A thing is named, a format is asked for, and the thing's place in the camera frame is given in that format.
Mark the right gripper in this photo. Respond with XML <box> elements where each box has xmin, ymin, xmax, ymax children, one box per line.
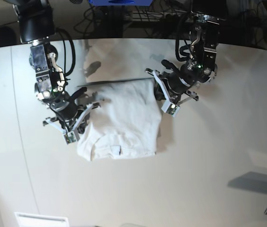
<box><xmin>48</xmin><ymin>87</ymin><xmax>87</xmax><ymax>134</ymax></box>

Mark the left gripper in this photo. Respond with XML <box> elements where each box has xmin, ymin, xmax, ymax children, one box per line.
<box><xmin>154</xmin><ymin>59</ymin><xmax>199</xmax><ymax>101</ymax></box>

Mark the white T-shirt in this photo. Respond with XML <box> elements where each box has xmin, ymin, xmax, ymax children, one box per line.
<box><xmin>77</xmin><ymin>79</ymin><xmax>162</xmax><ymax>161</ymax></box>

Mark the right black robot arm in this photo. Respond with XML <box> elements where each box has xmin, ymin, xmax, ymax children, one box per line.
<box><xmin>11</xmin><ymin>0</ymin><xmax>82</xmax><ymax>133</ymax></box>

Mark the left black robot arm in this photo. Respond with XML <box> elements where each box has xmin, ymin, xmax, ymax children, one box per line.
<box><xmin>158</xmin><ymin>0</ymin><xmax>227</xmax><ymax>103</ymax></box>

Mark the white paper sheet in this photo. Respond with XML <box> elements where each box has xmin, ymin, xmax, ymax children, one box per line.
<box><xmin>14</xmin><ymin>212</ymin><xmax>70</xmax><ymax>227</ymax></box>

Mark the blue box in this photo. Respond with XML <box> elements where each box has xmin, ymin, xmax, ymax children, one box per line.
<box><xmin>89</xmin><ymin>0</ymin><xmax>152</xmax><ymax>6</ymax></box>

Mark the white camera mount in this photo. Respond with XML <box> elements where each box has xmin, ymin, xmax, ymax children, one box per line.
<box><xmin>144</xmin><ymin>68</ymin><xmax>199</xmax><ymax>118</ymax></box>
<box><xmin>43</xmin><ymin>101</ymin><xmax>100</xmax><ymax>144</ymax></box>

